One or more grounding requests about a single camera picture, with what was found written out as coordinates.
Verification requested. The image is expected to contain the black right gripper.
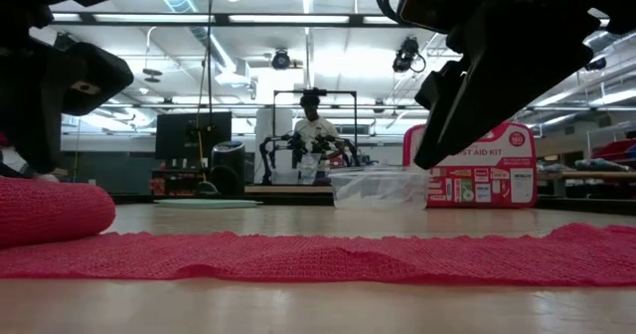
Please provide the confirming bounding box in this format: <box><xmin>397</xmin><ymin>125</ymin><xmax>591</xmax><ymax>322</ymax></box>
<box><xmin>414</xmin><ymin>0</ymin><xmax>600</xmax><ymax>170</ymax></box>

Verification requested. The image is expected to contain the red elastic bandage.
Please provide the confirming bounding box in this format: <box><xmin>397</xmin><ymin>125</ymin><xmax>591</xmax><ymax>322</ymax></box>
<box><xmin>0</xmin><ymin>177</ymin><xmax>636</xmax><ymax>288</ymax></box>

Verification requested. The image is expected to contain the clear plastic container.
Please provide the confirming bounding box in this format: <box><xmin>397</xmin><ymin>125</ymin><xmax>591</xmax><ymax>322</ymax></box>
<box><xmin>327</xmin><ymin>166</ymin><xmax>431</xmax><ymax>211</ymax></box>

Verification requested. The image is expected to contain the wooden background robot table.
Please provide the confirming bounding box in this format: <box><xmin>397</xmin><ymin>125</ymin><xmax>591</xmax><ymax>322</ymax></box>
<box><xmin>243</xmin><ymin>184</ymin><xmax>334</xmax><ymax>196</ymax></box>

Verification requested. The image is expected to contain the black hanging cable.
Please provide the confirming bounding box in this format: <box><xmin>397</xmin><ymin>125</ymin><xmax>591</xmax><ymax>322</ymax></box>
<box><xmin>206</xmin><ymin>0</ymin><xmax>216</xmax><ymax>126</ymax></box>

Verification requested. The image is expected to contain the black monitor screen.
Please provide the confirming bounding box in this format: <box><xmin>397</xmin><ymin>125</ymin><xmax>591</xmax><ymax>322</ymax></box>
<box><xmin>155</xmin><ymin>110</ymin><xmax>234</xmax><ymax>161</ymax></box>

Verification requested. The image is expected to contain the person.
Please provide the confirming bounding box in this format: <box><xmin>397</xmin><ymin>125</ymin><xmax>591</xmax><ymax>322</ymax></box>
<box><xmin>292</xmin><ymin>93</ymin><xmax>342</xmax><ymax>186</ymax></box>

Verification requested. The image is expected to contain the red first aid kit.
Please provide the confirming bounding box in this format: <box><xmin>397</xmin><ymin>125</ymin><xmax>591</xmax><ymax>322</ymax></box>
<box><xmin>401</xmin><ymin>119</ymin><xmax>538</xmax><ymax>210</ymax></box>

